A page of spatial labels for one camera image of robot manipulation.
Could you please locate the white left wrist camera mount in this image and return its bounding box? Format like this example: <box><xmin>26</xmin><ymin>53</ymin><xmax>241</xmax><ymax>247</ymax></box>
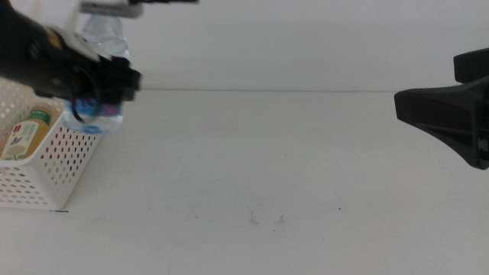
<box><xmin>45</xmin><ymin>0</ymin><xmax>145</xmax><ymax>64</ymax></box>

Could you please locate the yellow tea bottle white cap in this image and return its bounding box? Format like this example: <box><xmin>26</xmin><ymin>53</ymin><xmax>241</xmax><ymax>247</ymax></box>
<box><xmin>0</xmin><ymin>105</ymin><xmax>53</xmax><ymax>161</ymax></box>

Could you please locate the white perforated plastic basket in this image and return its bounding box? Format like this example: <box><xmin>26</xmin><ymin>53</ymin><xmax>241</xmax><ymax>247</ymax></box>
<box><xmin>0</xmin><ymin>78</ymin><xmax>104</xmax><ymax>211</ymax></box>

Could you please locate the clear water bottle blue cap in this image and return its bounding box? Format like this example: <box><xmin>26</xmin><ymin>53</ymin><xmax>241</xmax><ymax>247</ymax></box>
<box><xmin>62</xmin><ymin>14</ymin><xmax>131</xmax><ymax>135</ymax></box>

